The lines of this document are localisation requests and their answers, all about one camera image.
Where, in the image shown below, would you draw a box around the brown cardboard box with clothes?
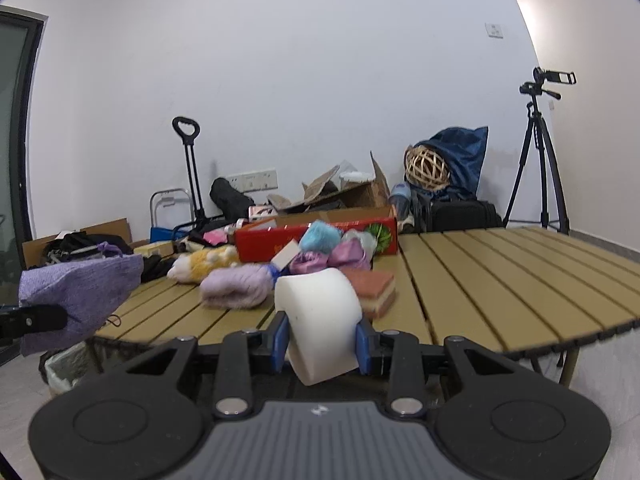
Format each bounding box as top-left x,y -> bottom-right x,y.
22,218 -> 133,271

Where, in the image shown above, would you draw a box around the dark framed glass door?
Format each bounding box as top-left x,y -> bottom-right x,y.
0,6 -> 49,366

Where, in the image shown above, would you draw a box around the black hand trolley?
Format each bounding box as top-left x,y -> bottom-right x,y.
172,116 -> 226,241

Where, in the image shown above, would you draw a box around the pink satin cloth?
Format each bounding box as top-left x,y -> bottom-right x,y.
290,239 -> 373,276

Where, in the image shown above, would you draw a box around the purple knitted cloth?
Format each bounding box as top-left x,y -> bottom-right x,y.
19,254 -> 145,356

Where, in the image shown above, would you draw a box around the white foam block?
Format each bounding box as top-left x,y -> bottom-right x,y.
274,267 -> 363,387

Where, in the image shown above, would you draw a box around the small white block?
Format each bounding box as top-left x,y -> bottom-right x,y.
271,240 -> 302,268

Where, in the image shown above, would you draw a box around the yellow carton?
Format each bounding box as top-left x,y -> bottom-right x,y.
134,241 -> 175,257

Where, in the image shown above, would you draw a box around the red cardboard box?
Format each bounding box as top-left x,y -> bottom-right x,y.
235,206 -> 399,263

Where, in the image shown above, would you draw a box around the black socks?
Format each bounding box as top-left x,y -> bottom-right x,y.
141,255 -> 176,283

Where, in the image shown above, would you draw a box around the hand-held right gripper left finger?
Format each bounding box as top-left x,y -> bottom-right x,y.
125,311 -> 291,420

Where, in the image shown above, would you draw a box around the black rolled bag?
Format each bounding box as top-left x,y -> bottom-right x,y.
210,177 -> 256,221

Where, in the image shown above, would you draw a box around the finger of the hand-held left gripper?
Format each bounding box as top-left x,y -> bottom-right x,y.
0,304 -> 68,346

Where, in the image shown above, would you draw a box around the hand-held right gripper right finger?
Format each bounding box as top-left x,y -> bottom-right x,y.
355,320 -> 506,420

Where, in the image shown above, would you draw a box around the wicker ball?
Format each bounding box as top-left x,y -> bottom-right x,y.
405,145 -> 451,192

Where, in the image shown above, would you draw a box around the blue fabric bag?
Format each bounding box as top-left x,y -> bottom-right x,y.
415,126 -> 489,198

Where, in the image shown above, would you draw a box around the blue plush monster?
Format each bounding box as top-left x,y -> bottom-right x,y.
300,221 -> 343,255

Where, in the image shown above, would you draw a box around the open brown cardboard box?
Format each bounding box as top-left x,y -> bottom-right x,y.
267,151 -> 392,211

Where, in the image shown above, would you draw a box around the lilac fuzzy cloth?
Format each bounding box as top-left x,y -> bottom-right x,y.
200,264 -> 276,310

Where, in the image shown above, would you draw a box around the pink and orange layered sponge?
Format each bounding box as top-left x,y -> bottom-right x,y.
340,267 -> 397,320

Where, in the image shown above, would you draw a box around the black camera tripod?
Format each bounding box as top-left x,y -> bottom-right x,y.
502,67 -> 577,235

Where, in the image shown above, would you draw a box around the black clothes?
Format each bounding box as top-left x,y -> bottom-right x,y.
42,232 -> 121,263

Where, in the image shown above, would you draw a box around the blue baby bottle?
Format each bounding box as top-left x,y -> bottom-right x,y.
390,184 -> 412,216

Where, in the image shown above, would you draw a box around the yellow and white plush toy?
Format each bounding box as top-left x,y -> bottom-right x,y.
167,246 -> 241,285

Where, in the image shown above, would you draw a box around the waste bin with white liner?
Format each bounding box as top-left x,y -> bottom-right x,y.
39,342 -> 106,401

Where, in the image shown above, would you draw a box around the chrome folding frame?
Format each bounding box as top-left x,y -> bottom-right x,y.
150,188 -> 193,243

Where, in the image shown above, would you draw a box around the white wall socket strip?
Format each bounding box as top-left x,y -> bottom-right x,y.
227,169 -> 278,192

